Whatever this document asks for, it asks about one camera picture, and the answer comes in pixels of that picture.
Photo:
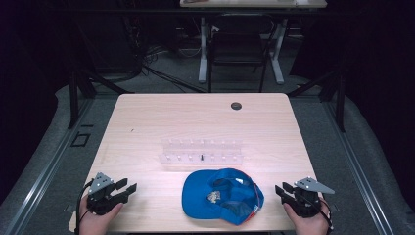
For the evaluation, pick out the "clear acrylic peg rack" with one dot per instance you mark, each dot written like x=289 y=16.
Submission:
x=202 y=151

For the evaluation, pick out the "dark round table grommet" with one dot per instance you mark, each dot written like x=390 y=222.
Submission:
x=236 y=106

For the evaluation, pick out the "white-legged background desk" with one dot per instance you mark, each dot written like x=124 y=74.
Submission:
x=254 y=3

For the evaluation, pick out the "person's left hand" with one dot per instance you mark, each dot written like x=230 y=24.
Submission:
x=94 y=223

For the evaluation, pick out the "person's right hand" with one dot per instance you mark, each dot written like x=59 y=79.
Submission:
x=310 y=225

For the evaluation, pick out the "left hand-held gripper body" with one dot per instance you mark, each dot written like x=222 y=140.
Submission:
x=99 y=191

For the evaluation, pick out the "black metal stand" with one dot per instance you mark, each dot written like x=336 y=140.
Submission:
x=73 y=98
x=341 y=104

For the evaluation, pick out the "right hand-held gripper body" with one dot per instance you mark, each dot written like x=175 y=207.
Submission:
x=306 y=202

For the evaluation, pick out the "black chair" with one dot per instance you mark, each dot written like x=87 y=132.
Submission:
x=238 y=45

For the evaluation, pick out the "blue baseball cap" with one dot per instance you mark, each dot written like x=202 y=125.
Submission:
x=202 y=199

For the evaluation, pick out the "metal floor rail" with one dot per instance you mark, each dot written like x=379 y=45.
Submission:
x=45 y=176
x=355 y=169

